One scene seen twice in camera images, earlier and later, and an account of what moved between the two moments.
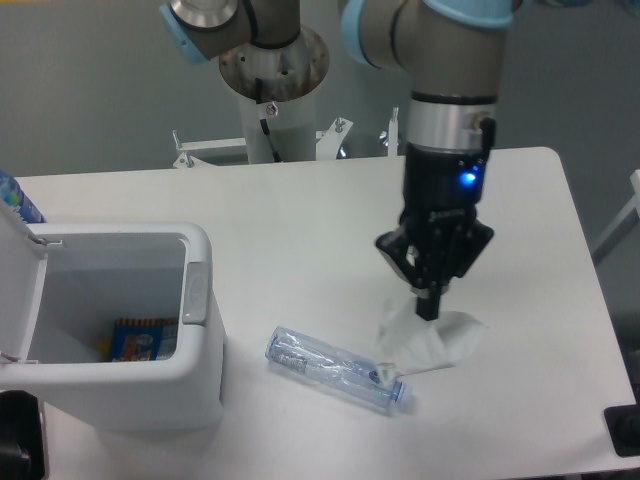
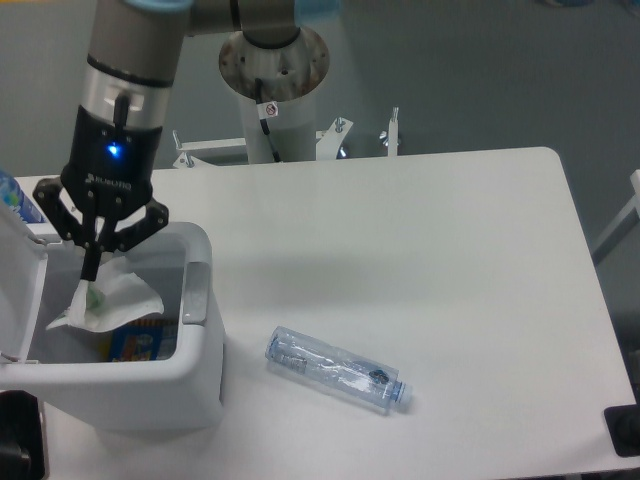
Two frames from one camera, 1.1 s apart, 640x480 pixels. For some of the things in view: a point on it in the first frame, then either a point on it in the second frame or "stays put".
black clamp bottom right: (623, 423) stays put
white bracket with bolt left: (185, 159) stays put
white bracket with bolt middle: (329, 140) stays put
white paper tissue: (413, 344) -> (113, 300)
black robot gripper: (442, 190) -> (110, 168)
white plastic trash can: (97, 272) stays put
